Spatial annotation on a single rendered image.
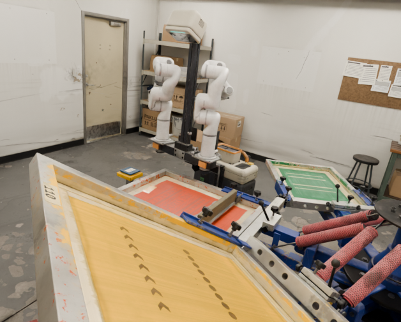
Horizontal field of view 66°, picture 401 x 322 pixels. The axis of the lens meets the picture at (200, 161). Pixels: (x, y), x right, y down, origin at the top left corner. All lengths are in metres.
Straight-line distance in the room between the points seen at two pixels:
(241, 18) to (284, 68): 1.14
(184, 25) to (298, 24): 3.60
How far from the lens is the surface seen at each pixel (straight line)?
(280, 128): 5.50
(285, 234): 1.59
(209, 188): 2.03
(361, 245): 1.36
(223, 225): 1.70
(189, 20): 1.98
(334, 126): 5.30
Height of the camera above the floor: 1.84
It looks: 20 degrees down
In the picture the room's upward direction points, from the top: 7 degrees clockwise
